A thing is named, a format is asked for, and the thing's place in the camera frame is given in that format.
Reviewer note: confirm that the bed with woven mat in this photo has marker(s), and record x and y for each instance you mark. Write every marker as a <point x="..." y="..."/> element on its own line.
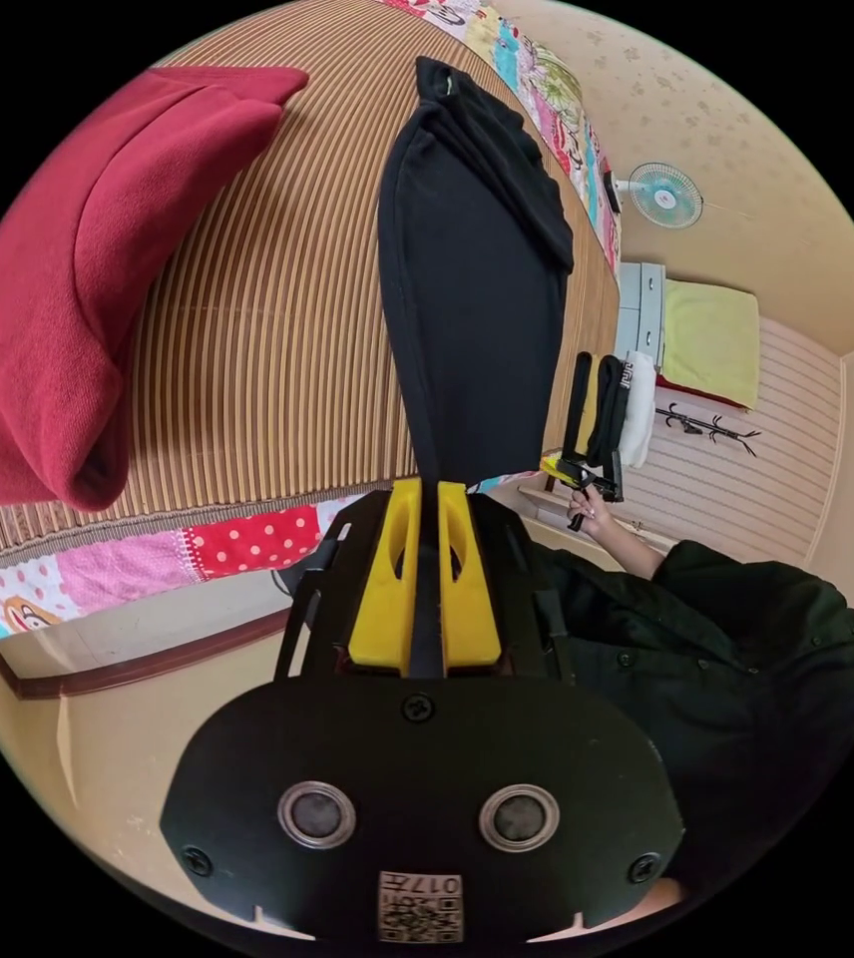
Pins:
<point x="270" y="337"/>

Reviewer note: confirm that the person's left hand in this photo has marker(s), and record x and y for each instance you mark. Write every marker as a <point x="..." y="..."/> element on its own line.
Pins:
<point x="665" y="897"/>

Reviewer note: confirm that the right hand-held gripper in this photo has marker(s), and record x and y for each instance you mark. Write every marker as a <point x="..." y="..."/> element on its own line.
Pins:
<point x="597" y="483"/>

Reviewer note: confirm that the black long sleeve shirt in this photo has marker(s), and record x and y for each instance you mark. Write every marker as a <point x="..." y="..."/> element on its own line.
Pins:
<point x="472" y="299"/>

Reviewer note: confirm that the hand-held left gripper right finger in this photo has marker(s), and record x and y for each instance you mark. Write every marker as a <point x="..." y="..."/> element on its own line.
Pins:
<point x="470" y="599"/>

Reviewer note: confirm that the white drawer cupboard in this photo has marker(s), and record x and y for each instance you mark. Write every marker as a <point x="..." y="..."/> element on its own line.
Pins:
<point x="640" y="314"/>

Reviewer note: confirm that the black coat rack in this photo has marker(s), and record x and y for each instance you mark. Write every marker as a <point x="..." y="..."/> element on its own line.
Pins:
<point x="711" y="428"/>

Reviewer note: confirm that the wall fan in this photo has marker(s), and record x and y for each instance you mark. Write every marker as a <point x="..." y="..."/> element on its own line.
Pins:
<point x="663" y="194"/>

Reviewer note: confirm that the yellow blanket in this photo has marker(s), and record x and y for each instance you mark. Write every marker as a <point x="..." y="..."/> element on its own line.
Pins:
<point x="711" y="340"/>

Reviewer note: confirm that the person's body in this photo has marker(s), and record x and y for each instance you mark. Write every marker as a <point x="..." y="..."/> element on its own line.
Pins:
<point x="719" y="688"/>

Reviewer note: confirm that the person's right hand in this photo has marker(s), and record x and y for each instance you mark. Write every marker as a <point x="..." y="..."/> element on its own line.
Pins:
<point x="593" y="518"/>

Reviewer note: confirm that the person's right forearm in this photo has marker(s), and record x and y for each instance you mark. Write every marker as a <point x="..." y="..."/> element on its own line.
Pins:
<point x="630" y="552"/>

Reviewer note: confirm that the red sweater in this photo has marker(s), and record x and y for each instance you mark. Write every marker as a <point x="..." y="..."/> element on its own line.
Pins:
<point x="53" y="299"/>

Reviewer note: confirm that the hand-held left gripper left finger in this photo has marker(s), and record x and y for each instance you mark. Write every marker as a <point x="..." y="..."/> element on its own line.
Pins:
<point x="386" y="591"/>

